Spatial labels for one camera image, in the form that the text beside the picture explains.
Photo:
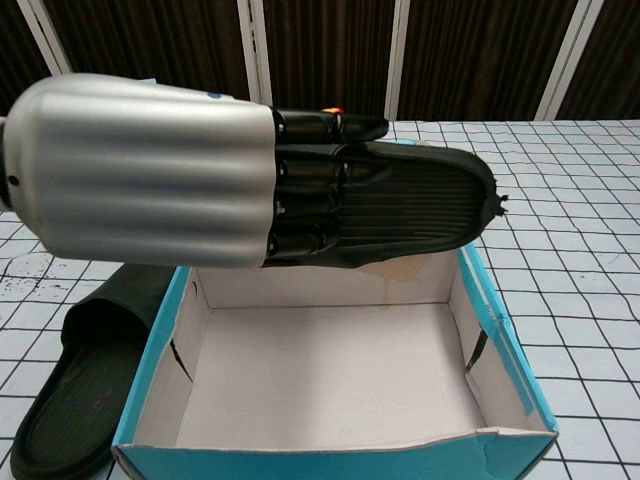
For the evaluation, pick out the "black slipper with frayed tip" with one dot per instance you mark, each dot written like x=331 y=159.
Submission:
x=425 y=200

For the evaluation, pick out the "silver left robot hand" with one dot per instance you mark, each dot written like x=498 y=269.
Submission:
x=150 y=175

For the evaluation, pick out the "light blue shoe box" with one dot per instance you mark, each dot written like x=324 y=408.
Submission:
x=325 y=375

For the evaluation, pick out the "black-checked pale blue tablecloth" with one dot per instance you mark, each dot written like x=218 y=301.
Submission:
x=575 y=225

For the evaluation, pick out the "white metal screen post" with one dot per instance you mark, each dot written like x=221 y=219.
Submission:
x=570 y=60
x=254 y=50
x=401 y=60
x=45 y=37

